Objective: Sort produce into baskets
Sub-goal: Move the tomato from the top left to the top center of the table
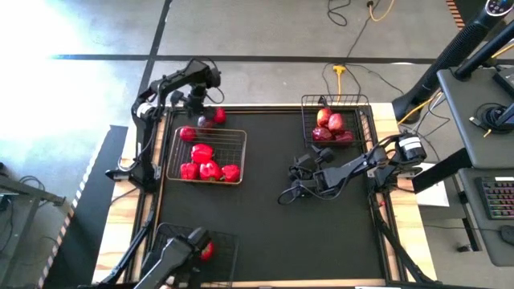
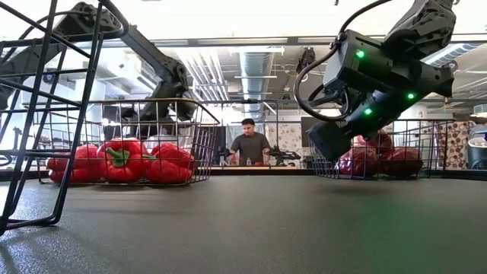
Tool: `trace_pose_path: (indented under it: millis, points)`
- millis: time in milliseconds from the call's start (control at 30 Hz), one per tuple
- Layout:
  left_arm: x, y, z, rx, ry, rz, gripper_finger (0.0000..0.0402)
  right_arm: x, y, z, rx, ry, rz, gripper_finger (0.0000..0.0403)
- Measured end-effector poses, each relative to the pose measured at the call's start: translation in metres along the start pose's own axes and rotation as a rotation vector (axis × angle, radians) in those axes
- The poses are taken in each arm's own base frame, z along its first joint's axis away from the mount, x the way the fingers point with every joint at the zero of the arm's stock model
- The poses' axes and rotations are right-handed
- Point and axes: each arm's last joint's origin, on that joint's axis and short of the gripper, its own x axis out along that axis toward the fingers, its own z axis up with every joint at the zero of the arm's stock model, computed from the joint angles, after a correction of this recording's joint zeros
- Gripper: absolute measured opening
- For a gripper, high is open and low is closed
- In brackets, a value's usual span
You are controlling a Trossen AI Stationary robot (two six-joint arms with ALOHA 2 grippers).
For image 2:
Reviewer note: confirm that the grey trash bin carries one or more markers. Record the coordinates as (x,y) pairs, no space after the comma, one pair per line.
(477,152)

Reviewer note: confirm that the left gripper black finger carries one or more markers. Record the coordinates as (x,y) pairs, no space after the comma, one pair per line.
(142,123)

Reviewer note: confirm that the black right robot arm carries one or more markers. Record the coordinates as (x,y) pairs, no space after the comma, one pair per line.
(418,26)

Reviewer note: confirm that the wooden far table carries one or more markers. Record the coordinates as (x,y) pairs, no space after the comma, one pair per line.
(293,168)

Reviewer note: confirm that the white perforated ceiling duct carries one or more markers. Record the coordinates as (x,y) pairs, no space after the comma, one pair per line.
(447,55)

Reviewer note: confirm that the dark red apple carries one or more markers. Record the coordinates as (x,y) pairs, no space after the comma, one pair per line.
(401,161)
(361,163)

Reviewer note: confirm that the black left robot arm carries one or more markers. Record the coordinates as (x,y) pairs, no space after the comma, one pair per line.
(152,57)

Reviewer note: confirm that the black wall screen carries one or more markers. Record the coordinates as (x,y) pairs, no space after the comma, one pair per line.
(306,123)

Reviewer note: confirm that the person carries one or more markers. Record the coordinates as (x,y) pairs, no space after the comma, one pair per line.
(250,146)

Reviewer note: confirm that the circle patterned panel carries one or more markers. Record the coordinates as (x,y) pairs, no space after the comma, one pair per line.
(454,146)

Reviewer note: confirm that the silver ceiling duct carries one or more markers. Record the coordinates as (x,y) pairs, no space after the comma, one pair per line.
(256,76)

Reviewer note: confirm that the small black robot arm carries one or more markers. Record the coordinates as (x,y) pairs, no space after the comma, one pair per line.
(287,156)

